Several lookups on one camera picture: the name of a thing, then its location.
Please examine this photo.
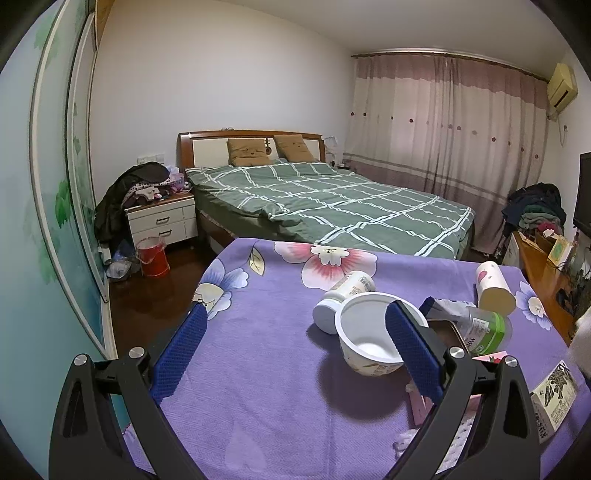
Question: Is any purple floral blanket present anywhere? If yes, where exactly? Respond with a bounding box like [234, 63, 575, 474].
[122, 237, 591, 480]

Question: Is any bed with green plaid quilt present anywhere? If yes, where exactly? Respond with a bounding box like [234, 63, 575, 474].
[185, 159, 476, 258]

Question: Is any white nightstand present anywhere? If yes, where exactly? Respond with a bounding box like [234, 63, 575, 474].
[126, 191, 199, 252]

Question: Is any white bedside lamp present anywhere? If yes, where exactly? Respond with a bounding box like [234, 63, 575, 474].
[323, 135, 341, 168]

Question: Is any sliding wardrobe doors leaf print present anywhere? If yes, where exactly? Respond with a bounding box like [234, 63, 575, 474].
[0, 0, 118, 416]

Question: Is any white plastic bottle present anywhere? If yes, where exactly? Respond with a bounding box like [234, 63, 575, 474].
[312, 271, 376, 334]

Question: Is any dark clothes pile on nightstand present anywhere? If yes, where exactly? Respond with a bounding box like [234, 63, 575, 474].
[95, 162, 190, 245]

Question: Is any folded clothes pile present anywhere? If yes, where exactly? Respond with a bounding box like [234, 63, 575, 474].
[502, 183, 568, 238]

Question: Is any white paper cup pink heart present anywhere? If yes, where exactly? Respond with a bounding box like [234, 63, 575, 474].
[475, 261, 517, 315]

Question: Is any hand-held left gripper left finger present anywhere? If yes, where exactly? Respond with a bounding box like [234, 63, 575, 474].
[48, 302, 208, 480]

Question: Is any red bucket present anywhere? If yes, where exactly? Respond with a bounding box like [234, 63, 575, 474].
[135, 236, 169, 278]

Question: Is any clear bottle green label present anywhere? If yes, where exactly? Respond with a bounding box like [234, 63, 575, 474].
[455, 307, 513, 356]

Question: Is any black television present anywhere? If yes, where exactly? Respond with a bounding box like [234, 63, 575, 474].
[573, 152, 591, 236]

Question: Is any wooden bed headboard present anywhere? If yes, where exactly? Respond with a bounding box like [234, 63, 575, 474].
[177, 130, 326, 169]

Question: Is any white down jacket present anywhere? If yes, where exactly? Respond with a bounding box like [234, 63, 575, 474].
[567, 307, 591, 370]

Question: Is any green card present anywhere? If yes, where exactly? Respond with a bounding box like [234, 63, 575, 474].
[547, 235, 571, 267]

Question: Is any white plastic bowl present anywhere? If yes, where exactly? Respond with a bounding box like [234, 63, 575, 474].
[335, 292, 430, 377]

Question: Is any white carton black print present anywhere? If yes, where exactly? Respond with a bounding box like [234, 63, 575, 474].
[530, 360, 579, 445]

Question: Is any plastic bags heap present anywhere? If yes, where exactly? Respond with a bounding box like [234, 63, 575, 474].
[104, 240, 139, 283]

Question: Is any pink box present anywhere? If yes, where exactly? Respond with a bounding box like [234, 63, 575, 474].
[406, 351, 509, 425]

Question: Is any pink beige curtain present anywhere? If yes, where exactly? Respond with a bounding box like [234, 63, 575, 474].
[344, 53, 550, 259]

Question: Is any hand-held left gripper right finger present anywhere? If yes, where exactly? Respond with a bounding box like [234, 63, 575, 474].
[385, 300, 541, 480]

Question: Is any beige air conditioner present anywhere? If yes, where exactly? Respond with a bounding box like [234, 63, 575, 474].
[547, 62, 579, 121]

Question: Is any brown pillow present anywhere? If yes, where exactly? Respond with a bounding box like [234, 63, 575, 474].
[226, 137, 272, 167]
[273, 134, 318, 162]

